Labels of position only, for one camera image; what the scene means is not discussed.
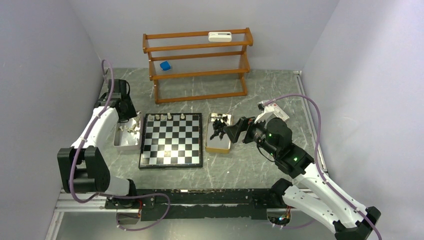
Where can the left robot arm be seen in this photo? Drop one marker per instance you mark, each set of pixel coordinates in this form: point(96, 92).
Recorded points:
point(83, 161)

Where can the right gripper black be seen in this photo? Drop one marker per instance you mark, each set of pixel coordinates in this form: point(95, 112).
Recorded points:
point(244, 124)

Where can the wooden two-tier shelf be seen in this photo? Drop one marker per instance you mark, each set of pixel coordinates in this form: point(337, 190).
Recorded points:
point(191, 55)

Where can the black chess pieces pile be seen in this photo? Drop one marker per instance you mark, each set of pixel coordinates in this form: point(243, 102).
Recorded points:
point(218, 127)

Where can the black white chess board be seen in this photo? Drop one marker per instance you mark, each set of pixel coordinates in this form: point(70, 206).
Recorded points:
point(172, 143)

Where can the blue block on shelf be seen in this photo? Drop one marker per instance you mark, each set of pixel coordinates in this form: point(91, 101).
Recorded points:
point(165, 66)

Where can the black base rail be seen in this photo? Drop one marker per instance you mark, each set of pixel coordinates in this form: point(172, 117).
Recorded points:
point(254, 203)

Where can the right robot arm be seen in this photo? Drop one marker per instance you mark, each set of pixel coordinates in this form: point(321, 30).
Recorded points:
point(310, 190)

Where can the white box on shelf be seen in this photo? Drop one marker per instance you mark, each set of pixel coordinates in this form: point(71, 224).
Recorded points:
point(219, 37)

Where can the pink metal tin tray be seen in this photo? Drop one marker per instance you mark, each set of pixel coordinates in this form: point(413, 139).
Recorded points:
point(128, 135)

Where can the gold metal tin tray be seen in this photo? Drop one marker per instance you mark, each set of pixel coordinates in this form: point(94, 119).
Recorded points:
point(217, 140)

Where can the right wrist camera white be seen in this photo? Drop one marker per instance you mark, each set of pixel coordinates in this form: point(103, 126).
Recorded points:
point(268, 112)

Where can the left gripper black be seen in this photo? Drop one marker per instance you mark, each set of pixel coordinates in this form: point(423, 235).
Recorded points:
point(131, 113)

